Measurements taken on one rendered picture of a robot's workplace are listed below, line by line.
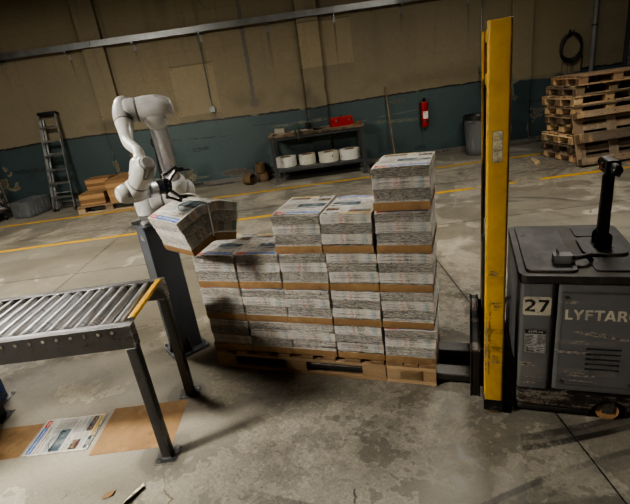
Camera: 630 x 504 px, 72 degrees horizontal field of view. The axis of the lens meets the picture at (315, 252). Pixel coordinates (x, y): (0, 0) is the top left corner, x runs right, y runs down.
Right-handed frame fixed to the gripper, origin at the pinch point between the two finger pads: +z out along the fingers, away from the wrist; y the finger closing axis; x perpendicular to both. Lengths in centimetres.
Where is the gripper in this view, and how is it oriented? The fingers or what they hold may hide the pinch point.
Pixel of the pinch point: (188, 181)
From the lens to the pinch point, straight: 257.9
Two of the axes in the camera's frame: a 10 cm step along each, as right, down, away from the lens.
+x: 7.7, 1.6, -6.2
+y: 0.6, 9.5, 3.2
